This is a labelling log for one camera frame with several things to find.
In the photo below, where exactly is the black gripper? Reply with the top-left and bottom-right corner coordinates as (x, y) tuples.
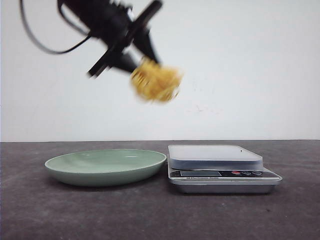
(57, 0), (163, 77)

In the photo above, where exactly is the yellow vermicelli noodle bundle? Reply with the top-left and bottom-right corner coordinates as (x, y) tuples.
(130, 57), (183, 102)

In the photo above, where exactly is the light green plate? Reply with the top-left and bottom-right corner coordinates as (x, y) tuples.
(44, 149), (167, 187)

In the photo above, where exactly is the silver digital kitchen scale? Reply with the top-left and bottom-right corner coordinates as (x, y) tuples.
(167, 144), (283, 194)

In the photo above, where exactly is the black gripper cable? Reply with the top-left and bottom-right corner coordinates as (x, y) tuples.
(19, 0), (92, 55)

